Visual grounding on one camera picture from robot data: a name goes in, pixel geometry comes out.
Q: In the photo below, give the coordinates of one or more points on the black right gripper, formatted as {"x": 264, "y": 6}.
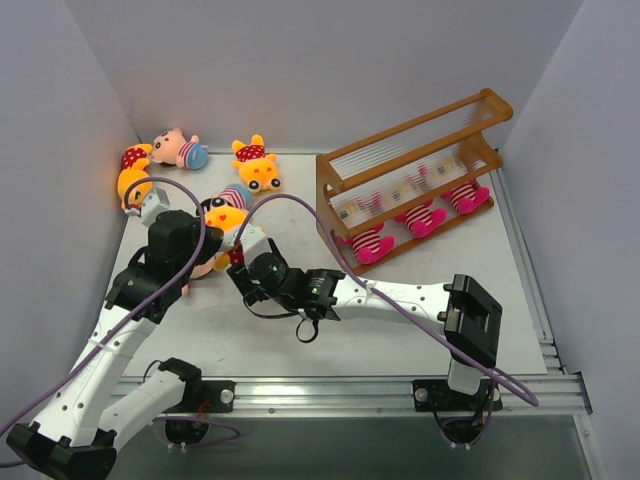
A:
{"x": 240, "y": 279}

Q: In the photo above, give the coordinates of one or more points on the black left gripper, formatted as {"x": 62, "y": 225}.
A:
{"x": 198, "y": 235}

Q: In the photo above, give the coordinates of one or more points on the white pink plush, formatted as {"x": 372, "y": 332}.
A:
{"x": 421, "y": 220}
{"x": 368, "y": 246}
{"x": 465, "y": 198}

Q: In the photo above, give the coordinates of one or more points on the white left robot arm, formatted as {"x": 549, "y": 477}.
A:
{"x": 79, "y": 431}

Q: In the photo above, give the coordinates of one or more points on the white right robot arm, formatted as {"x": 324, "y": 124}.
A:
{"x": 460, "y": 312}

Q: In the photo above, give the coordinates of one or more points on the boy plush under left arm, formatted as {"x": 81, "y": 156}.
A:
{"x": 198, "y": 272}

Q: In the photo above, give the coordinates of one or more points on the wooden toy shelf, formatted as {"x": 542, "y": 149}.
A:
{"x": 388, "y": 193}

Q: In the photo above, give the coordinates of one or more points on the black hair boy plush centre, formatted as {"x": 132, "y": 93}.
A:
{"x": 234, "y": 195}

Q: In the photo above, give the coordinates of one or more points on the boy plush back left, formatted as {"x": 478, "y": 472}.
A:
{"x": 172, "y": 148}

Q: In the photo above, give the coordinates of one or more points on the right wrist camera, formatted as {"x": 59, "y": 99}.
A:
{"x": 245, "y": 245}

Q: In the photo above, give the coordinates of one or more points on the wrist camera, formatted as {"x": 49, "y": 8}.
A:
{"x": 245, "y": 245}
{"x": 155, "y": 203}

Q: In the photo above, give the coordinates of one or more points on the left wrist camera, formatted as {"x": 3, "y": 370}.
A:
{"x": 155, "y": 203}

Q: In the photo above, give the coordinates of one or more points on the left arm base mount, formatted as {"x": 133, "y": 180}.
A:
{"x": 218, "y": 397}

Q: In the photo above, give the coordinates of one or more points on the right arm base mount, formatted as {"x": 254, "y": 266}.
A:
{"x": 434, "y": 395}

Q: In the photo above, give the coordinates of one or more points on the aluminium table edge rail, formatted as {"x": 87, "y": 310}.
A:
{"x": 363, "y": 397}

